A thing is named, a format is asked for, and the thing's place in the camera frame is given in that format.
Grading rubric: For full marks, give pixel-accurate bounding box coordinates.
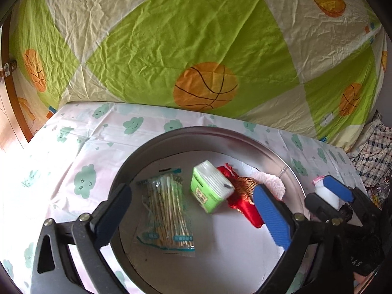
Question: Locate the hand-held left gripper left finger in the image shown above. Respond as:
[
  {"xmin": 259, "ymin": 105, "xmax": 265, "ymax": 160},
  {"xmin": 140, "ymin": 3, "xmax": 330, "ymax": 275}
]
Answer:
[{"xmin": 31, "ymin": 183, "xmax": 133, "ymax": 294}]

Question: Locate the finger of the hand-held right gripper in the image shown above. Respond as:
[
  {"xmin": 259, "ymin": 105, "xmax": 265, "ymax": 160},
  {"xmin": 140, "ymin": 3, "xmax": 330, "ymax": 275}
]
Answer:
[
  {"xmin": 324, "ymin": 174, "xmax": 380, "ymax": 219},
  {"xmin": 304, "ymin": 192, "xmax": 341, "ymax": 222}
]

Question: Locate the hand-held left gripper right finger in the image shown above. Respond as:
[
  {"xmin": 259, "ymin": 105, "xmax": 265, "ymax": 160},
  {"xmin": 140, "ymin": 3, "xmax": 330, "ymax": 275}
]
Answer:
[{"xmin": 253, "ymin": 184, "xmax": 357, "ymax": 294}]

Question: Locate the white sponge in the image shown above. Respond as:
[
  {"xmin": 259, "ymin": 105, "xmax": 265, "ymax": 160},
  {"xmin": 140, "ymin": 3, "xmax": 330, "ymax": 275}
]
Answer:
[{"xmin": 315, "ymin": 184, "xmax": 340, "ymax": 210}]

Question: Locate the red embroidered pouch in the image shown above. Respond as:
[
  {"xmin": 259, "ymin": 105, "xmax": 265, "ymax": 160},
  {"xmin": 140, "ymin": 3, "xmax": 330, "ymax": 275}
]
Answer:
[{"xmin": 216, "ymin": 165, "xmax": 264, "ymax": 229}]

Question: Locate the pink fluffy puff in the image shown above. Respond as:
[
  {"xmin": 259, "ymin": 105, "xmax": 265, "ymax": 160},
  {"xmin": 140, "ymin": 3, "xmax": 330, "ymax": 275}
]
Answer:
[{"xmin": 250, "ymin": 171, "xmax": 285, "ymax": 201}]

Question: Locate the cotton swab packet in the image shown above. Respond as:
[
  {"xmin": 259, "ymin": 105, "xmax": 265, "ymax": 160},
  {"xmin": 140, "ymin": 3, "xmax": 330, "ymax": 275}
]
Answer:
[{"xmin": 135, "ymin": 168, "xmax": 196, "ymax": 253}]

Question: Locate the round metal tin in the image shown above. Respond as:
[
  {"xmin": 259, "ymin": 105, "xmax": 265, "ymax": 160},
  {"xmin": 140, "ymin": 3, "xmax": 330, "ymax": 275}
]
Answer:
[{"xmin": 109, "ymin": 125, "xmax": 307, "ymax": 294}]

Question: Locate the green tissue pack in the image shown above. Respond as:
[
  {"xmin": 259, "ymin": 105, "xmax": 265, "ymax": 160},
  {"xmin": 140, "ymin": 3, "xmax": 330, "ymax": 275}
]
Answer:
[{"xmin": 190, "ymin": 160, "xmax": 235, "ymax": 215}]

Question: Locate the person's right forearm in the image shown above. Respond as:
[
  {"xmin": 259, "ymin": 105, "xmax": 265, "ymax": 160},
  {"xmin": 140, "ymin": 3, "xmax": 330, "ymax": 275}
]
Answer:
[{"xmin": 352, "ymin": 275, "xmax": 376, "ymax": 294}]

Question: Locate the colourful snack bag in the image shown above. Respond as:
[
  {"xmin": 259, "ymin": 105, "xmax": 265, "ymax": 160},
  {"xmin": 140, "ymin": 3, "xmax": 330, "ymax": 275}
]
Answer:
[{"xmin": 367, "ymin": 184, "xmax": 390, "ymax": 209}]

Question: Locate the plaid cloth bag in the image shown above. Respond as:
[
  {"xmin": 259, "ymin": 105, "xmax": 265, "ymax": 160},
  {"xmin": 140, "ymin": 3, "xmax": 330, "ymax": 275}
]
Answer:
[{"xmin": 349, "ymin": 110, "xmax": 392, "ymax": 187}]

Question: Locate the cloud print tablecloth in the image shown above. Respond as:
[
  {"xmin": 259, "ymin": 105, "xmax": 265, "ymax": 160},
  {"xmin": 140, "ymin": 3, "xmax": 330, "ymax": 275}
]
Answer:
[{"xmin": 0, "ymin": 102, "xmax": 368, "ymax": 294}]

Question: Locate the wooden door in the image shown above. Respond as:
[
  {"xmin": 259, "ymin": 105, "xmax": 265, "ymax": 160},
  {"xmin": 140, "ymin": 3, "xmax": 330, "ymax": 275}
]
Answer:
[{"xmin": 0, "ymin": 15, "xmax": 34, "ymax": 150}]

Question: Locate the basketball print bedsheet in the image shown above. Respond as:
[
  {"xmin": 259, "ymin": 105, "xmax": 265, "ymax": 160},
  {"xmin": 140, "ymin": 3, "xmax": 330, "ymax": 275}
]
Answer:
[{"xmin": 9, "ymin": 0, "xmax": 388, "ymax": 154}]

